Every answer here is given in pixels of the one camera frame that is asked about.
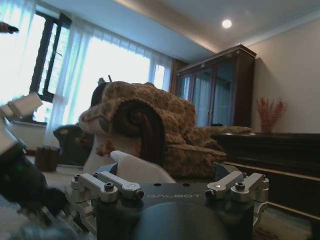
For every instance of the dark wooden low cabinet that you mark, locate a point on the dark wooden low cabinet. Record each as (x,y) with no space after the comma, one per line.
(275,160)

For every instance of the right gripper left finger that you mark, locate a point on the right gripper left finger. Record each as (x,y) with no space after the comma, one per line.
(110,183)

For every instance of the white cloth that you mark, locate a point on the white cloth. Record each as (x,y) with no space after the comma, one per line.
(135,165)

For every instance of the dark wooden glass cabinet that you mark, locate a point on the dark wooden glass cabinet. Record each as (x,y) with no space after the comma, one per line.
(215,92)

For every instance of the red flower arrangement in vase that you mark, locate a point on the red flower arrangement in vase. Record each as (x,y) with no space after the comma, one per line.
(270,112)

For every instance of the brown cylindrical trash bin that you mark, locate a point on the brown cylindrical trash bin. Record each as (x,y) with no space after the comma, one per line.
(47,158)

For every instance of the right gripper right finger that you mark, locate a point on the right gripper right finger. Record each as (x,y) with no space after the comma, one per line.
(237,183)

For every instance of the black window frame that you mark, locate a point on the black window frame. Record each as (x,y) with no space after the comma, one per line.
(50,55)

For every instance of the dark pointed object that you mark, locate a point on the dark pointed object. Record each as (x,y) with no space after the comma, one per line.
(7,28)

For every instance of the dark green armchair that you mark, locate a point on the dark green armchair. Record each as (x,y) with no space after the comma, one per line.
(72,145)

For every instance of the robot front dark panel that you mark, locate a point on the robot front dark panel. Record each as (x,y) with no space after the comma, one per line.
(22,180)

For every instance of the white sheer curtain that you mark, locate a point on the white sheer curtain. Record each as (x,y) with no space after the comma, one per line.
(105,75)

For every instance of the brown patterned sofa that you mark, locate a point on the brown patterned sofa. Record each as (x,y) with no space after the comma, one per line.
(160,112)

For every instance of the brown drape curtain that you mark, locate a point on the brown drape curtain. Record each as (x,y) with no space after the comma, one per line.
(178,75)

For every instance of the round ceiling light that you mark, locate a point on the round ceiling light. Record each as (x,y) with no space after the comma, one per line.
(226,23)

